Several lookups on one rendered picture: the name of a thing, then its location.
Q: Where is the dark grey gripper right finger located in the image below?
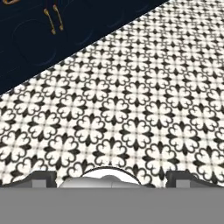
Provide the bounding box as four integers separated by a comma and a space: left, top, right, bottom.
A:
165, 170, 224, 189

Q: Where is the white round object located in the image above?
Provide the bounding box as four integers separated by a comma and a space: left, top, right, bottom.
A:
56, 167, 144, 189

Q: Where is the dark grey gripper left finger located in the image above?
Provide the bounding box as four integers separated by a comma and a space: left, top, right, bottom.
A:
0, 170, 58, 189

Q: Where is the navy blue cupboard run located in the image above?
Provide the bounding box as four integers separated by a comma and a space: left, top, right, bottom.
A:
0, 0, 170, 96

